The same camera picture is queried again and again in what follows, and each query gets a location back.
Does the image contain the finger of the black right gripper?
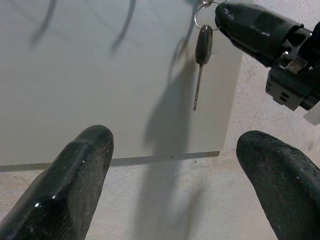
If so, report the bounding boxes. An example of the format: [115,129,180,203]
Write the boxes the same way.
[219,25,271,68]
[214,2,305,68]

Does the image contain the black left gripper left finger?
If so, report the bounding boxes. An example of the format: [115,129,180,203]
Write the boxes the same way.
[0,124,115,240]

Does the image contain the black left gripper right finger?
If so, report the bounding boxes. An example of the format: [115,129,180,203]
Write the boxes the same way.
[236,130,320,240]

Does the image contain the black head key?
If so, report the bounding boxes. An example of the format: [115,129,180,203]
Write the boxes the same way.
[192,24,214,112]

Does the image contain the silver key ring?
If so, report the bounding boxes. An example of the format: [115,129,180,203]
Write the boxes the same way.
[193,0,227,32]

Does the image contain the white hook board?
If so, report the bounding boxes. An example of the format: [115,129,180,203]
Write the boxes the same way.
[0,0,255,173]

